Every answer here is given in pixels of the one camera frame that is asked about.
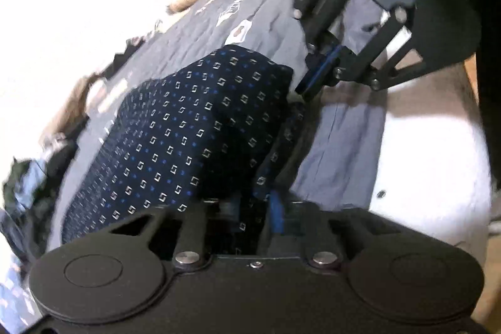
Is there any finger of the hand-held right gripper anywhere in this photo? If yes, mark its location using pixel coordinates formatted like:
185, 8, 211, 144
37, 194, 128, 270
293, 0, 358, 93
301, 6, 426, 102

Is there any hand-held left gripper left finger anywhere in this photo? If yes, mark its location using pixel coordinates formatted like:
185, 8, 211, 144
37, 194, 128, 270
107, 200, 240, 269

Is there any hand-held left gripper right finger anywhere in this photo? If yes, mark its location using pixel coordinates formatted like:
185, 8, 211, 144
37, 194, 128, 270
269, 191, 392, 269

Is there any navy patterned sweater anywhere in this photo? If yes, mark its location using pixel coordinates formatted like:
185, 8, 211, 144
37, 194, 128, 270
60, 46, 310, 258

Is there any grey quilted bedspread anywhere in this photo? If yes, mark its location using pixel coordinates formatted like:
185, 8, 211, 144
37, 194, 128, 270
51, 0, 392, 241

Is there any dark dotted garment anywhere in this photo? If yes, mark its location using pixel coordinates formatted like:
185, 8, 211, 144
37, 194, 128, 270
35, 140, 79, 241

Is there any black rumpled cloth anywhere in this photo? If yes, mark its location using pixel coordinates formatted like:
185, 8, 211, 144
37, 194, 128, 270
110, 37, 145, 78

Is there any light blue garment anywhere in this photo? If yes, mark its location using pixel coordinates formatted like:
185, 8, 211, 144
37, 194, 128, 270
21, 158, 49, 198

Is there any dark green garment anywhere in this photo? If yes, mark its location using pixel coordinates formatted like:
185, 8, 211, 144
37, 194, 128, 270
2, 160, 30, 209

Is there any blue printed quilt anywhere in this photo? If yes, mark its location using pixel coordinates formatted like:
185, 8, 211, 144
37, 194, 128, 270
0, 252, 40, 327

